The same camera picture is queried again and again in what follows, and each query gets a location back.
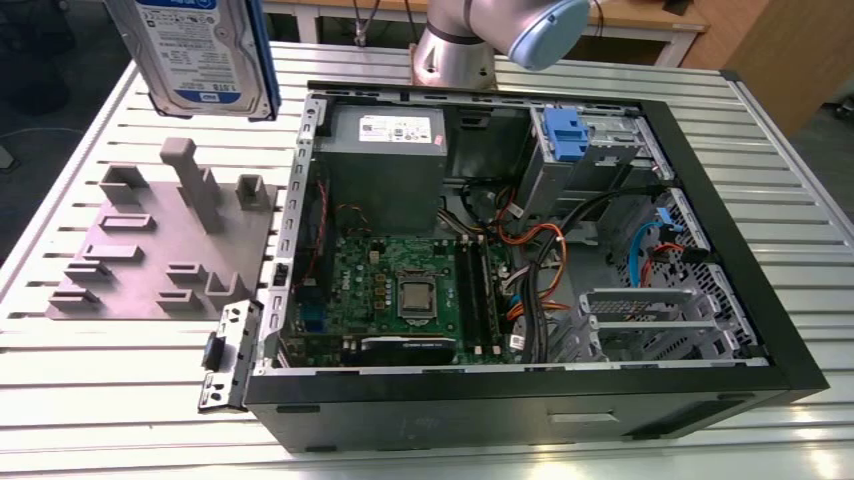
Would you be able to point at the hard disk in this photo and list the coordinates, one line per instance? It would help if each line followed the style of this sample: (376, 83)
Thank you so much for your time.
(194, 60)

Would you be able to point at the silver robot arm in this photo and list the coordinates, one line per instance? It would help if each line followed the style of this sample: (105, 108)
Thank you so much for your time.
(455, 55)

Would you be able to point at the green motherboard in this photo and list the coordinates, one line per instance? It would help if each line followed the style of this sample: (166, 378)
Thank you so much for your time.
(374, 250)

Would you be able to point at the silver CPU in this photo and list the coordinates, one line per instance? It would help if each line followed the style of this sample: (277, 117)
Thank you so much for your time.
(418, 297)

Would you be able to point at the silver power supply unit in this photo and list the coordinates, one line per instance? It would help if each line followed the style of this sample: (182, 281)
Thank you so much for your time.
(381, 190)

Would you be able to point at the black RAM slot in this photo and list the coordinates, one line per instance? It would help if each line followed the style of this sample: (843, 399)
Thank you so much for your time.
(489, 295)
(472, 295)

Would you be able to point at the CPU socket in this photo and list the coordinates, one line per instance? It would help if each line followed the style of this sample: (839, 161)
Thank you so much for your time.
(420, 319)

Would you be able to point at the black graphics card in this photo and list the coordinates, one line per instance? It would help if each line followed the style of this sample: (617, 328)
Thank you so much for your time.
(408, 351)

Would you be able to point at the silver optical drive cage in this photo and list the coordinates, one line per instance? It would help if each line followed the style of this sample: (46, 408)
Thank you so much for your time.
(581, 175)

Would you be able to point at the blue plastic bay latch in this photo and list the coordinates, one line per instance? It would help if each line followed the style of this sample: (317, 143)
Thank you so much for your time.
(564, 125)

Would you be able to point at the black PC case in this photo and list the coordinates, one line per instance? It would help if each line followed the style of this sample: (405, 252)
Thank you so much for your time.
(468, 415)

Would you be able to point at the grey parts rack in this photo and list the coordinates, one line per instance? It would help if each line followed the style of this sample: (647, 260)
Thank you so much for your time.
(168, 250)

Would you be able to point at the black table corner cap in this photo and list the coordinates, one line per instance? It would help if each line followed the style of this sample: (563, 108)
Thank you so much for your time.
(731, 75)

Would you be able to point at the wooden cabinet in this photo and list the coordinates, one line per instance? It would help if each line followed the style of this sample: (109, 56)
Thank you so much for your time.
(788, 50)

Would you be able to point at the silver slot retention bracket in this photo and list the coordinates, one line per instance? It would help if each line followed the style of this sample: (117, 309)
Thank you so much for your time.
(240, 345)

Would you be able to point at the wooden desk white frame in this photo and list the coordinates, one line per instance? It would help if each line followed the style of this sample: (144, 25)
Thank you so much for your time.
(635, 17)

